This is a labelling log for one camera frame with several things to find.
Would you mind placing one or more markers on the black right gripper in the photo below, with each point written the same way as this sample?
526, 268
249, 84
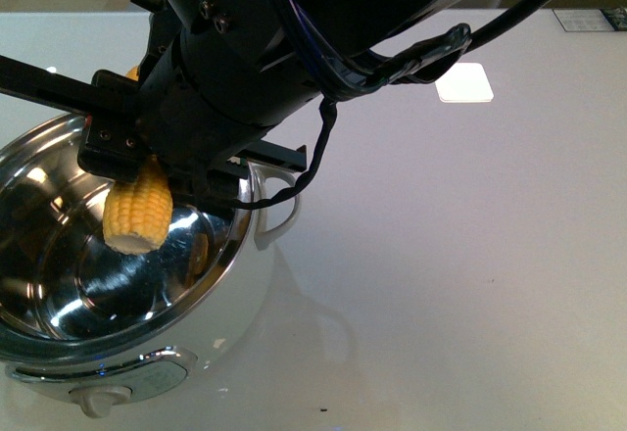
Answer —
200, 105

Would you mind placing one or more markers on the yellow corn cob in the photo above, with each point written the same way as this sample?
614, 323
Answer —
137, 215

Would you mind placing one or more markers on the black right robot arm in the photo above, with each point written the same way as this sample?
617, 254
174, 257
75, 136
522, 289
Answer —
347, 32

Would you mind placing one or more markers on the white electric cooking pot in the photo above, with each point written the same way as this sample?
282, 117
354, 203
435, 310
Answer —
83, 324

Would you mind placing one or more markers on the blue label card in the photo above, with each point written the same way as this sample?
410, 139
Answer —
592, 20

